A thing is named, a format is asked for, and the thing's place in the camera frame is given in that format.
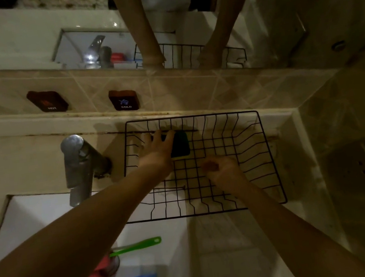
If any white sink basin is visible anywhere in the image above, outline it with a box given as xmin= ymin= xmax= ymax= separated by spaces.
xmin=0 ymin=170 xmax=198 ymax=277

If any black wire basket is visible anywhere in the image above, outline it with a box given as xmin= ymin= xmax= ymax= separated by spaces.
xmin=114 ymin=101 xmax=288 ymax=226

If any dark green sponge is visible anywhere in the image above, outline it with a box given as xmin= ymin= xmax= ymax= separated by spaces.
xmin=161 ymin=129 xmax=192 ymax=160

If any person's right hand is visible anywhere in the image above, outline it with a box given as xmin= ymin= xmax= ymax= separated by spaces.
xmin=200 ymin=151 xmax=249 ymax=197

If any chrome sink faucet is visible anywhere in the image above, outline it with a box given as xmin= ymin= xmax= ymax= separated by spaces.
xmin=59 ymin=130 xmax=117 ymax=208

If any person's right forearm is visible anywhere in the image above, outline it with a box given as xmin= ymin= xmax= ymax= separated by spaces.
xmin=232 ymin=163 xmax=365 ymax=277

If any person's left hand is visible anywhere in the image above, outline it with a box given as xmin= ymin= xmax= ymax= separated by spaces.
xmin=133 ymin=127 xmax=182 ymax=181

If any wall power outlet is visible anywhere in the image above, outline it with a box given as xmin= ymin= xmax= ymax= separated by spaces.
xmin=324 ymin=140 xmax=365 ymax=200

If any green toothbrush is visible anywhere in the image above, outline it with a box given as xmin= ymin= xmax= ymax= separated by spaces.
xmin=107 ymin=236 xmax=163 ymax=258

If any wall mirror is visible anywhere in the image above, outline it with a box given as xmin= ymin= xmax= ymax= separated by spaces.
xmin=0 ymin=0 xmax=342 ymax=117

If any person's left forearm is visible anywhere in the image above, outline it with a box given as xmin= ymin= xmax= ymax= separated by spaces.
xmin=0 ymin=161 xmax=187 ymax=277

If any dark cold water sign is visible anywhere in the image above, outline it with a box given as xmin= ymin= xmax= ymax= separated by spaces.
xmin=108 ymin=87 xmax=140 ymax=114

